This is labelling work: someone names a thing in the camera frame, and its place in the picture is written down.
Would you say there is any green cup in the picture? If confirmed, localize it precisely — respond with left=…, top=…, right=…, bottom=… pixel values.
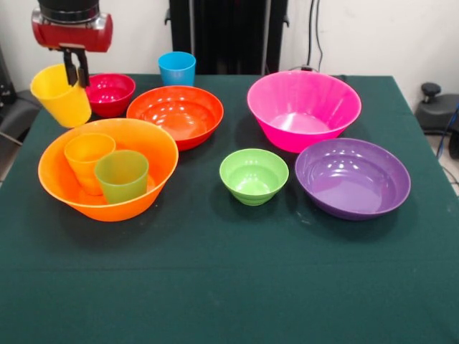
left=94, top=150, right=150, bottom=205

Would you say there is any blue cup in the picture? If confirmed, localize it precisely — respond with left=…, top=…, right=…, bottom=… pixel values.
left=158, top=51, right=197, bottom=87

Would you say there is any black chair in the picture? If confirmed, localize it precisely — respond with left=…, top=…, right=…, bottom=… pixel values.
left=0, top=46, right=47, bottom=143

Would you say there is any small crimson bowl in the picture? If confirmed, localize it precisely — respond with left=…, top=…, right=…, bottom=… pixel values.
left=85, top=73, right=136, bottom=118

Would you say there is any black hanging cable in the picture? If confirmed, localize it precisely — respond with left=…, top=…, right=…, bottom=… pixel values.
left=306, top=0, right=323, bottom=71

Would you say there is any wide purple bowl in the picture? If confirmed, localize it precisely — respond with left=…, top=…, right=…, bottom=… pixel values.
left=295, top=138, right=412, bottom=221

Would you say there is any orange cup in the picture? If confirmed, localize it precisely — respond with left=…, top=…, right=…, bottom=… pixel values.
left=64, top=133, right=117, bottom=196

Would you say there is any large pink bowl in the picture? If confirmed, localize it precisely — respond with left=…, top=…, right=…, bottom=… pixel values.
left=247, top=70, right=362, bottom=154

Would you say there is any yellow cup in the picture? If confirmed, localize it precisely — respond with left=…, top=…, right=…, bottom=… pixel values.
left=29, top=63, right=93, bottom=129

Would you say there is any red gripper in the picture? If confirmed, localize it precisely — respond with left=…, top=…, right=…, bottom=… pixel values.
left=31, top=13, right=114, bottom=88

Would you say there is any wide red bowl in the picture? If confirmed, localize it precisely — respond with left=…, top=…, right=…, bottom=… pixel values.
left=126, top=85, right=224, bottom=152

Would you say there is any black floor device with knob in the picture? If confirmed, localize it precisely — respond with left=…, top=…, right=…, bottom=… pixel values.
left=415, top=82, right=459, bottom=135

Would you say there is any small green bowl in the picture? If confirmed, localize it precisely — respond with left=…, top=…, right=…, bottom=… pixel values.
left=219, top=148, right=290, bottom=207

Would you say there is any dark green table cloth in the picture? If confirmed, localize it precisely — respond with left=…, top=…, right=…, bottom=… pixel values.
left=0, top=73, right=459, bottom=344

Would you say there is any large orange bowl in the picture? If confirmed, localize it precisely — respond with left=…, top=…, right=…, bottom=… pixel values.
left=37, top=118, right=179, bottom=223

